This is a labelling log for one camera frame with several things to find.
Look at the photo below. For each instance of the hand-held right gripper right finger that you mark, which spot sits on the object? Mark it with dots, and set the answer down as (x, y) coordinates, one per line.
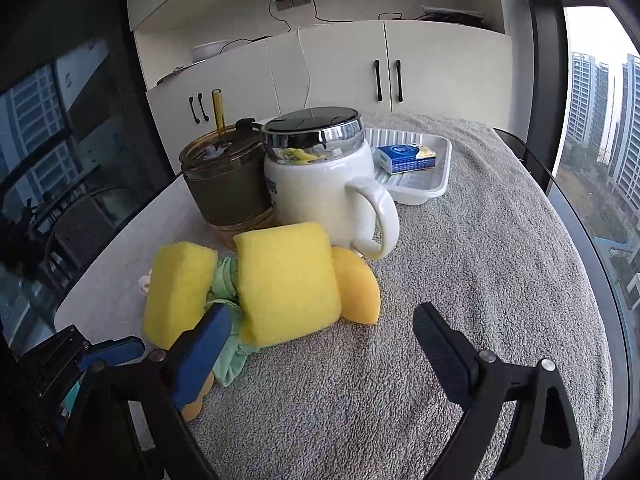
(445, 350)

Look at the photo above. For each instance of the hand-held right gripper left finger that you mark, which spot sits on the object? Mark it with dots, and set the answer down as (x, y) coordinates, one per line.
(200, 347)

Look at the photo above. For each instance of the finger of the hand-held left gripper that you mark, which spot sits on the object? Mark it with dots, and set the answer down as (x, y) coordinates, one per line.
(115, 350)

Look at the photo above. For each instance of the green cloth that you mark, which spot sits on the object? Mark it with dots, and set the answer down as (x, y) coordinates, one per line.
(227, 285)

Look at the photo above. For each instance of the large yellow sponge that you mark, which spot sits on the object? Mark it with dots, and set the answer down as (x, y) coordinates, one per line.
(285, 280)

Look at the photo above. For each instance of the white plastic tray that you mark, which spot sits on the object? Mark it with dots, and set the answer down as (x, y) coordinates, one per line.
(425, 185)

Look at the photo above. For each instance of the small white object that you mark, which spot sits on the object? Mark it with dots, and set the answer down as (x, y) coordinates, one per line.
(145, 282)

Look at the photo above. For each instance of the grey towel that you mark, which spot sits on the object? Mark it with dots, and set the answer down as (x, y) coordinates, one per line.
(450, 260)

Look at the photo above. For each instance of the dark wicker chair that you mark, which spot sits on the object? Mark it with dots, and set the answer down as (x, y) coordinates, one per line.
(85, 230)

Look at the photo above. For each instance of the amber glass tumbler olive sleeve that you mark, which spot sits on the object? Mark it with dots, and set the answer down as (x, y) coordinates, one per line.
(225, 185)

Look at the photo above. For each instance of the blue tissue pack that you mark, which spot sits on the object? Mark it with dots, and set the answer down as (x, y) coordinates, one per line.
(405, 159)

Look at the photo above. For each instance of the white ceramic mug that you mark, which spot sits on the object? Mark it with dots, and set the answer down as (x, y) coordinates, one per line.
(320, 190)

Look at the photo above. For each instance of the amber glass straw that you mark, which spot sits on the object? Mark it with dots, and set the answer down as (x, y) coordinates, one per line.
(218, 110)

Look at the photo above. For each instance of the chrome mug lid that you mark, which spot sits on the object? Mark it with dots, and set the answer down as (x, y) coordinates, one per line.
(312, 127)

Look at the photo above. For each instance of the high-rise buildings outside window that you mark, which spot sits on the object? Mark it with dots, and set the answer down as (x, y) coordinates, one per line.
(622, 120)

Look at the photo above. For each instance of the white bowl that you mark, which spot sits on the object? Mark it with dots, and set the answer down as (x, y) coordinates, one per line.
(210, 51)

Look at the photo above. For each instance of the white lower cabinet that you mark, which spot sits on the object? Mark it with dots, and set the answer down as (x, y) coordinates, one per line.
(340, 70)

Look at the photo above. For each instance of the black window frame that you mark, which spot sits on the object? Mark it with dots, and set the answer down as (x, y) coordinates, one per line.
(545, 85)

